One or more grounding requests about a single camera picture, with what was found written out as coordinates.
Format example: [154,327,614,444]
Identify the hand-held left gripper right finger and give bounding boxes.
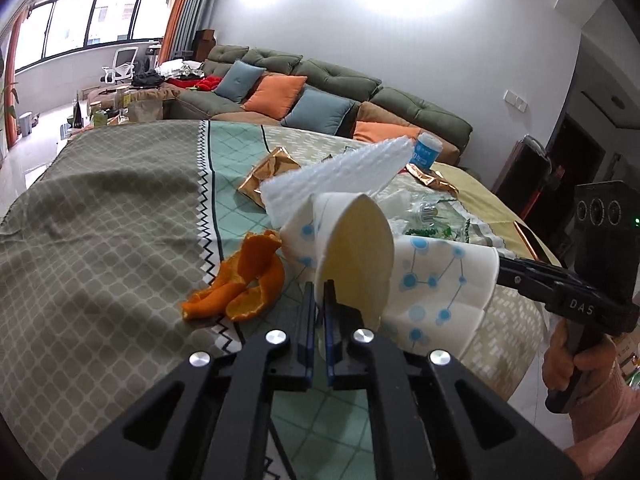
[322,280,583,480]

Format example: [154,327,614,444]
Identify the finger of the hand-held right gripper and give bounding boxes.
[495,255,566,306]

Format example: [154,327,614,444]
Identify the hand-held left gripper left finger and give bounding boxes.
[57,280,318,480]

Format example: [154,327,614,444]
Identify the white paper cup blue dots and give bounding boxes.
[280,192,396,328]
[382,237,501,361]

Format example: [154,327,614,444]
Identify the gold foil wrapper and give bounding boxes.
[406,162,460,196]
[236,146,303,209]

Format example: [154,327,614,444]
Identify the person's right forearm pink sleeve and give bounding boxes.
[565,350,640,461]

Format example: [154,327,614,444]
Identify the person's right hand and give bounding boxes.
[542,320,619,393]

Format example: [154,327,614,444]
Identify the orange peel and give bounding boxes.
[181,230,286,323]

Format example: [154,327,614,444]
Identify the dark upright appliance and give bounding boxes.
[492,135,553,231]

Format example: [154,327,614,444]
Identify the green plastic scraps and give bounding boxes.
[405,226,463,241]

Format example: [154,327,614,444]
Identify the clear plastic wrapper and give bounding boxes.
[385,190,481,241]

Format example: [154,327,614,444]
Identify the white paper towel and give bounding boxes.
[259,137,413,228]

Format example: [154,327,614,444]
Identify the blue and white bottle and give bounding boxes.
[409,131,443,168]

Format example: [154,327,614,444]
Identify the orange cushion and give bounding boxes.
[352,121,423,143]
[242,74,308,121]

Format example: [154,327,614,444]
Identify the blue cushion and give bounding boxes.
[215,60,267,104]
[280,89,357,136]

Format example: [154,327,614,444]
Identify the green sofa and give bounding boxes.
[165,45,473,166]

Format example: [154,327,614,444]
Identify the patterned green tablecloth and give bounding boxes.
[0,120,561,480]

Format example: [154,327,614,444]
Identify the red cloth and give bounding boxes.
[167,75,223,93]

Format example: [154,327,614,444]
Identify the brown paper bag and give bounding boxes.
[129,99,165,123]

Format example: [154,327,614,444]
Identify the round coffee table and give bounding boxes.
[82,85,181,126]

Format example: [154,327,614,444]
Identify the brown wooden cabinet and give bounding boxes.
[192,30,217,63]

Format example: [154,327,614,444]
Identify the white office chair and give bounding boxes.
[101,46,139,84]

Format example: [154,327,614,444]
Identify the grey curtain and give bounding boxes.
[172,0,221,61]

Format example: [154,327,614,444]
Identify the orange curtain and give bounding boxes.
[159,0,208,68]
[2,10,26,148]

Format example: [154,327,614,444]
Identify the large window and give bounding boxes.
[15,0,168,73]

